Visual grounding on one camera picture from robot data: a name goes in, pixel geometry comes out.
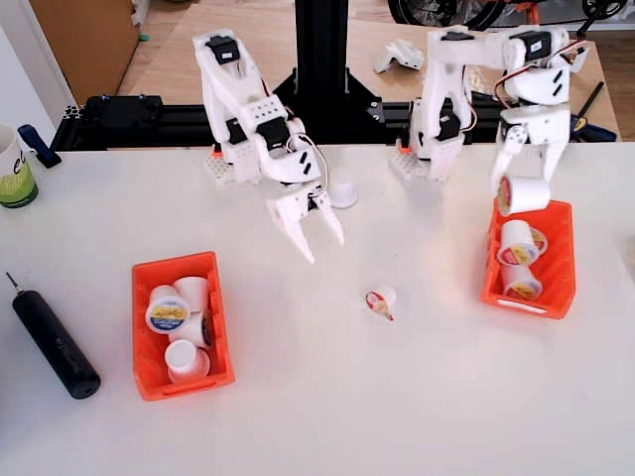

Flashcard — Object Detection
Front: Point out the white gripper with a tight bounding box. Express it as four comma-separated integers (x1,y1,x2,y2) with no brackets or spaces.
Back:
490,103,572,192
265,190,346,265

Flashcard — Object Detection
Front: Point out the red lid coffee pod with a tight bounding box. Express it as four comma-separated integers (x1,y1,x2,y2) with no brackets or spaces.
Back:
168,312,214,349
329,168,359,209
498,265,543,299

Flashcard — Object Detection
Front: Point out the blue lid coffee pod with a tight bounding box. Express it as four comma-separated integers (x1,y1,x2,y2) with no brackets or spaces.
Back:
173,276,209,316
145,285,192,337

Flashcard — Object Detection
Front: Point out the orange plastic storage bin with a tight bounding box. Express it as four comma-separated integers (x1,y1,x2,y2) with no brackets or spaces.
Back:
131,251,237,403

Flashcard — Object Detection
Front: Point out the blue bar clamp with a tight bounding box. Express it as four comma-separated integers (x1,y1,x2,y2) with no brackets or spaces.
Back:
569,80,620,143

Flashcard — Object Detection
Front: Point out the white part with circuit board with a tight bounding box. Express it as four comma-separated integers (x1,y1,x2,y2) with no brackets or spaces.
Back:
568,43,590,75

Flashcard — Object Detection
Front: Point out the orange bin with white label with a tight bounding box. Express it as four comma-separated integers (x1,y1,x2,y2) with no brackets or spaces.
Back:
479,190,579,321

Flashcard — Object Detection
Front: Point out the white printed robot part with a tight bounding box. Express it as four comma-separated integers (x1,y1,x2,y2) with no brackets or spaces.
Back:
372,39,426,74

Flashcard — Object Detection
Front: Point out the wooden table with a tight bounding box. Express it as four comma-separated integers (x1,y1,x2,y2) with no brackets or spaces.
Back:
116,3,621,145

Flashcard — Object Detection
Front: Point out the black electric screwdriver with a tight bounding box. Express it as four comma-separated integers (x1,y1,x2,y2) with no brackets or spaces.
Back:
4,271,103,401

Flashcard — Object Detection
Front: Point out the wooden cabinet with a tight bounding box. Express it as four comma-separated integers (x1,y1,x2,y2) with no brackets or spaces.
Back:
29,0,143,105

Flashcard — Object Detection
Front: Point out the white and green mug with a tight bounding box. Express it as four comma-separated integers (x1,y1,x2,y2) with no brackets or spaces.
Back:
0,123,40,209

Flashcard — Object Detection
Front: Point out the orange stand post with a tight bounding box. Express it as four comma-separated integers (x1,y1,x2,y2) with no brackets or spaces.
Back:
515,0,542,31

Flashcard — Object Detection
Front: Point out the black aluminium frame rail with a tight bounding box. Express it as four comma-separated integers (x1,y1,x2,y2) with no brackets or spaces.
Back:
49,96,502,152

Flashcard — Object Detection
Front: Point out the black aluminium frame post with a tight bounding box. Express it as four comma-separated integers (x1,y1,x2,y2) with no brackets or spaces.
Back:
267,0,384,148

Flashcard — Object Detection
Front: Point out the black box on frame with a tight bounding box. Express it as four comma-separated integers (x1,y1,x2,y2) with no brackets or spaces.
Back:
81,93,164,143

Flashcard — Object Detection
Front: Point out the blue clamp handle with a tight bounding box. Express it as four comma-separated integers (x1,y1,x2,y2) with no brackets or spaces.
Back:
17,123,63,169

